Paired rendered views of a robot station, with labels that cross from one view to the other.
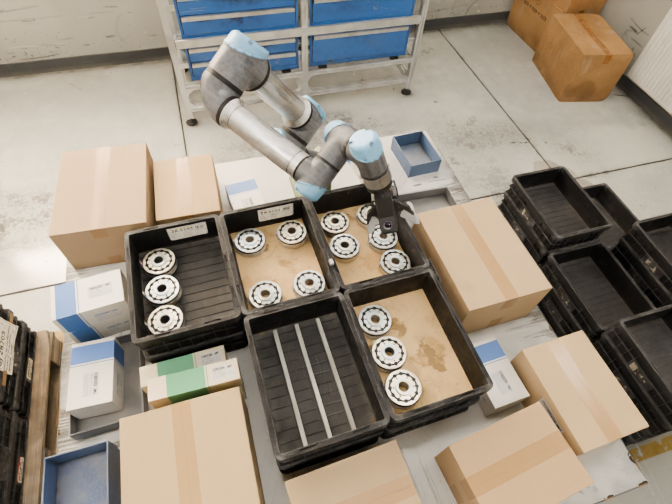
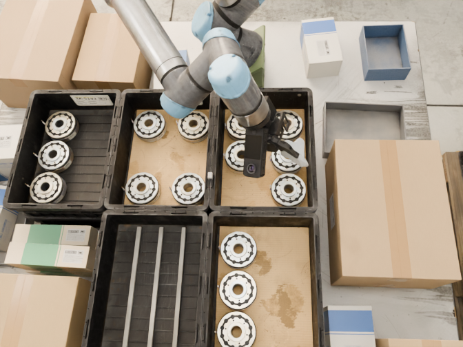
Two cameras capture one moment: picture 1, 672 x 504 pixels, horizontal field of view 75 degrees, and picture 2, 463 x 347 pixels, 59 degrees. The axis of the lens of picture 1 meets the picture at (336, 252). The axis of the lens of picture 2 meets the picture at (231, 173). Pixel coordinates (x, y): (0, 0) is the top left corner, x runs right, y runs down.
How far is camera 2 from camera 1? 51 cm
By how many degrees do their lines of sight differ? 20
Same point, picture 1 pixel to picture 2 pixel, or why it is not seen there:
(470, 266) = (368, 222)
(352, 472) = not seen: outside the picture
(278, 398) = (118, 296)
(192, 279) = (86, 150)
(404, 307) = (279, 243)
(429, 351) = (284, 301)
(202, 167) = not seen: hidden behind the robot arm
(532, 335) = (426, 313)
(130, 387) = not seen: hidden behind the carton
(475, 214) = (407, 158)
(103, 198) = (29, 47)
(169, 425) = (10, 292)
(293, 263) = (184, 159)
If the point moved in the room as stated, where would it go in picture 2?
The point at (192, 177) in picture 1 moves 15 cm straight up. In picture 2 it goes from (120, 38) to (105, 7)
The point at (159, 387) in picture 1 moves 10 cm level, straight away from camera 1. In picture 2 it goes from (16, 253) to (7, 222)
